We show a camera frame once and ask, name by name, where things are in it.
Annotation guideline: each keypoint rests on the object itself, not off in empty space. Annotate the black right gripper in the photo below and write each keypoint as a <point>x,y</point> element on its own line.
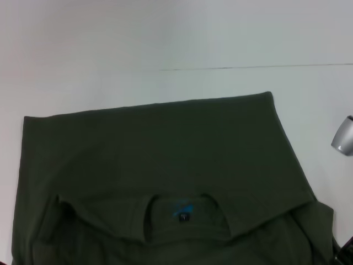
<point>346,255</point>

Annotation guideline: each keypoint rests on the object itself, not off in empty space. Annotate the dark green FREE! t-shirt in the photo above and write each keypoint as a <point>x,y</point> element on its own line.
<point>165,154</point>

